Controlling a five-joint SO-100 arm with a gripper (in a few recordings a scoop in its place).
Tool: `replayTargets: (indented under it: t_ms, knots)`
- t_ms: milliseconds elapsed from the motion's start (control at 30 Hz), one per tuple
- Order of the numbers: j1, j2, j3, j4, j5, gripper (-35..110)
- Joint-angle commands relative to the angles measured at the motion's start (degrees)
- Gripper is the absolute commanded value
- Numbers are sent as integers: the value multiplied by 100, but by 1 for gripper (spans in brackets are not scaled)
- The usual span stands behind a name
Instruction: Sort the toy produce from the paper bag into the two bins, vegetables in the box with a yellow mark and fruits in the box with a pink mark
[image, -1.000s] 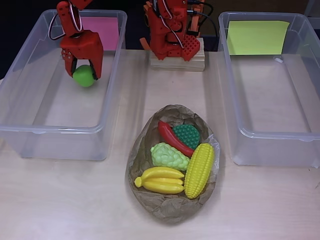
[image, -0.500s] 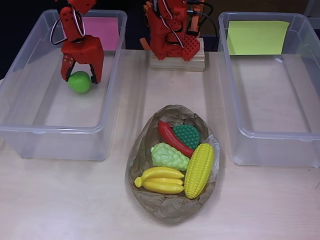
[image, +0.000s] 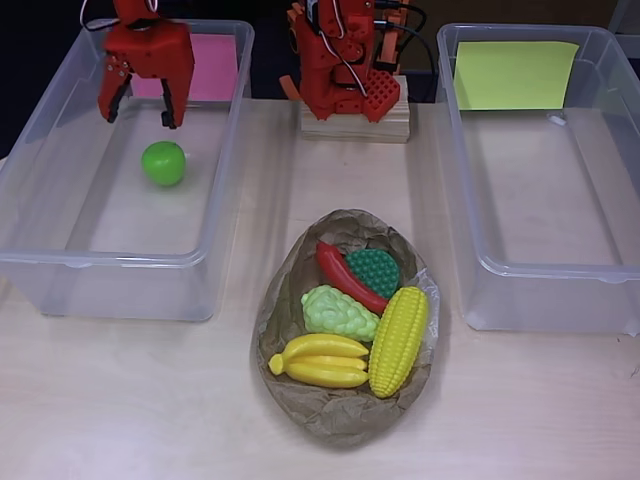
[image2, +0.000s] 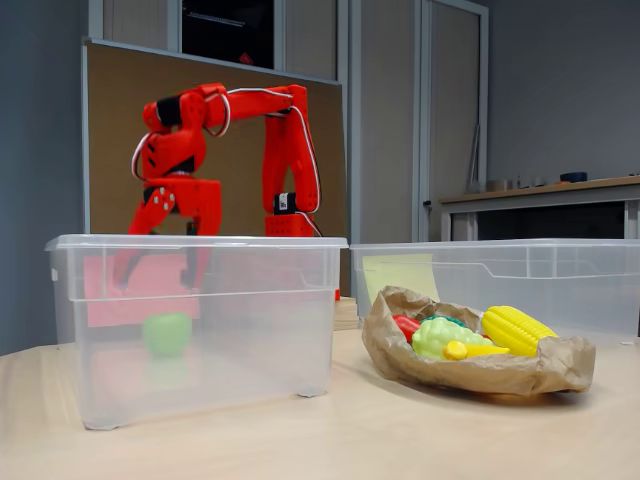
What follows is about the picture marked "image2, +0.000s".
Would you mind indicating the clear plastic bin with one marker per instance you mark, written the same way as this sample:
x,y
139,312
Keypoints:
x,y
550,300
225,360

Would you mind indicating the dark blue bowl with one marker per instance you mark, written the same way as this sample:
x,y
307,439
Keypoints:
x,y
573,177

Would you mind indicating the yellow paper note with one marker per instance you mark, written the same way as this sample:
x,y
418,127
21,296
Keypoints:
x,y
395,275

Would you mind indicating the pink paper note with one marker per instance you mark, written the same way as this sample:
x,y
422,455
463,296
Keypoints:
x,y
100,300

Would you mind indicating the green toy apple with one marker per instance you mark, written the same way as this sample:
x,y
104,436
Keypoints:
x,y
167,335

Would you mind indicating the yellow toy banana bunch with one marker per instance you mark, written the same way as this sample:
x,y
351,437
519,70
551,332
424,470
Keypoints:
x,y
475,350

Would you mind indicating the brown cork pin board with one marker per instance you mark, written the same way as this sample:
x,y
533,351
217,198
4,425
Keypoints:
x,y
125,125

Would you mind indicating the grey shutter cabinet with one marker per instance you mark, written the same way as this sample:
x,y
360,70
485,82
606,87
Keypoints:
x,y
140,25
450,60

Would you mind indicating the crumpled brown paper bag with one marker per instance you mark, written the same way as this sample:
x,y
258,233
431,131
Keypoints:
x,y
475,375

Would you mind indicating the wooden side table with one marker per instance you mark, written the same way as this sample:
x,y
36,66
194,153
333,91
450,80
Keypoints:
x,y
550,189

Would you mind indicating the dark screen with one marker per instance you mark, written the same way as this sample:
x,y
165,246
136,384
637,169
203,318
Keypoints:
x,y
225,35

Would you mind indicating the yellow toy corn cob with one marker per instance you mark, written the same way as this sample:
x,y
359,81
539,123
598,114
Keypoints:
x,y
515,330

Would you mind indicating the red robot arm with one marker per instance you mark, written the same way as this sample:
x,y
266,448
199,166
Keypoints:
x,y
250,105

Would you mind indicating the light green toy grapes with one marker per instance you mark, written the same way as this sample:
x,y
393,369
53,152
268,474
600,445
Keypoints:
x,y
435,340

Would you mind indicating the red toy chili pepper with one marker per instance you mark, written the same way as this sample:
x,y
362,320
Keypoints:
x,y
407,326

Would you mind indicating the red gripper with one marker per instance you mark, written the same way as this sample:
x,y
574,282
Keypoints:
x,y
196,196

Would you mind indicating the grey tape roll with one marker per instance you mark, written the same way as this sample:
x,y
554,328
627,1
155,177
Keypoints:
x,y
500,185

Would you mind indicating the wooden base block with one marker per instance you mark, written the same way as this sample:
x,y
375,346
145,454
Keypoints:
x,y
346,315

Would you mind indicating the dark green bumpy toy vegetable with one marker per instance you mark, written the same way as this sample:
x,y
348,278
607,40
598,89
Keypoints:
x,y
445,319

